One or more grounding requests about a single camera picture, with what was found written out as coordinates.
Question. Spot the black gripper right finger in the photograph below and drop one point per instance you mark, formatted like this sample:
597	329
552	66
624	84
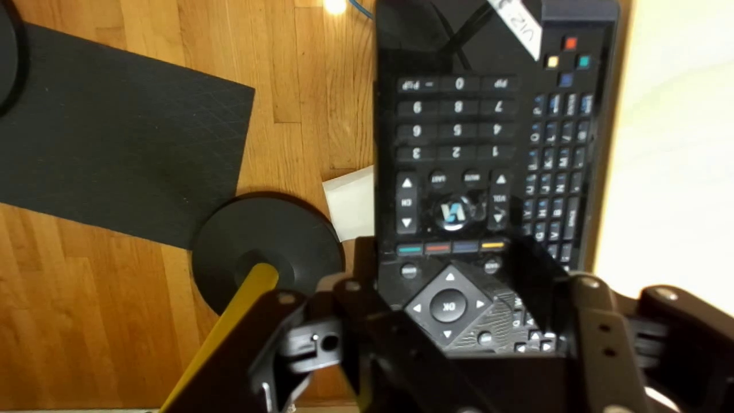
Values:
658	344

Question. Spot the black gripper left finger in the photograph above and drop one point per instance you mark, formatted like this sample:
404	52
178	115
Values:
254	359

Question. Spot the black remote with number keypad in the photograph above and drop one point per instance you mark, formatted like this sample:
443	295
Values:
450	130

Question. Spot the white paper sheet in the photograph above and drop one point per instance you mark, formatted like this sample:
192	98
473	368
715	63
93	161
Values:
349	203

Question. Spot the black floor mat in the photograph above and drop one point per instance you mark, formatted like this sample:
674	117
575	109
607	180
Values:
116	130

